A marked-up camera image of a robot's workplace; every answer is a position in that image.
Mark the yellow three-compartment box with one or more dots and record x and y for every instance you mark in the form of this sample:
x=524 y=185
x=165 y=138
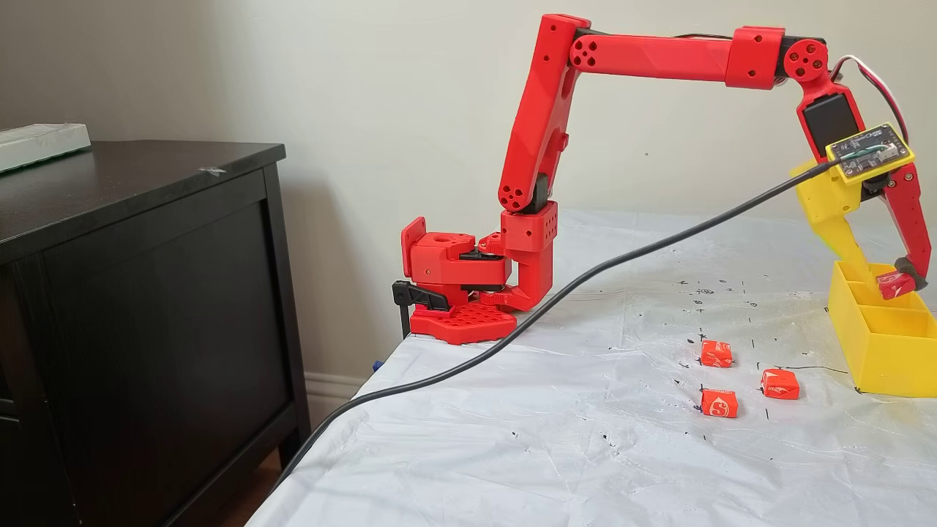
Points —
x=886 y=359

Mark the dark wooden cabinet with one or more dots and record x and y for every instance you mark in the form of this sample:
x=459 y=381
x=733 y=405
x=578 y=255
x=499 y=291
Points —
x=146 y=329

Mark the orange candy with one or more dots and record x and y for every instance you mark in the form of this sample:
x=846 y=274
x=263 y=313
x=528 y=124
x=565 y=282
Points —
x=719 y=402
x=779 y=383
x=717 y=353

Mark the white plastic table cover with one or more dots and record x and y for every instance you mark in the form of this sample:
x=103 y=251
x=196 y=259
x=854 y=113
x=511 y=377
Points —
x=512 y=454

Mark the camera board on yellow mount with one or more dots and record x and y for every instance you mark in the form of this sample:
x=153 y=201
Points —
x=870 y=150

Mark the red candy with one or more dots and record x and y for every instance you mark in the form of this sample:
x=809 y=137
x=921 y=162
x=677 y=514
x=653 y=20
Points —
x=897 y=285

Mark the black table clamp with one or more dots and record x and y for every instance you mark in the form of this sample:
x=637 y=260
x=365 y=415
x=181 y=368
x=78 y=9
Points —
x=421 y=295

